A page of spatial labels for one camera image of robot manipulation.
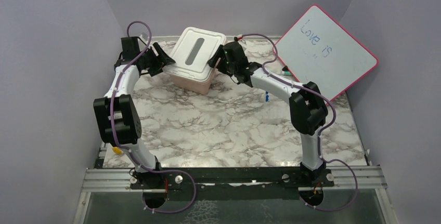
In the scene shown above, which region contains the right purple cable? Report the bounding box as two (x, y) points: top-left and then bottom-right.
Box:
(234, 33), (359, 213)

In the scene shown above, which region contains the green whiteboard marker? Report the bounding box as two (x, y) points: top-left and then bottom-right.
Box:
(281, 66), (292, 76)

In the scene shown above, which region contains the small yellow object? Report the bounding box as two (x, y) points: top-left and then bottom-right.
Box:
(112, 147), (123, 155)

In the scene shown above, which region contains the pink plastic bin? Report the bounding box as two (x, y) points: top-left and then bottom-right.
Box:
(170, 72), (216, 95)

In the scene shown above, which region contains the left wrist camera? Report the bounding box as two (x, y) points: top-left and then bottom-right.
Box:
(140, 33), (151, 42)

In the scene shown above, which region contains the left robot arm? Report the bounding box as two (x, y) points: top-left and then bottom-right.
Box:
(93, 37), (175, 188)

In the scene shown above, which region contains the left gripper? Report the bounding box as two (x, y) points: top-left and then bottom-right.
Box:
(137, 42), (175, 76)

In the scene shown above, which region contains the pink framed whiteboard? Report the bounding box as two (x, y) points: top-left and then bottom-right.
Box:
(275, 5), (378, 100)

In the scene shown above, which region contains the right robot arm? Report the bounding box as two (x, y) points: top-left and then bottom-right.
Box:
(207, 42), (328, 186)

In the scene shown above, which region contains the white plastic lid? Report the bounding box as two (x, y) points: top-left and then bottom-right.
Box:
(163, 27), (226, 83)

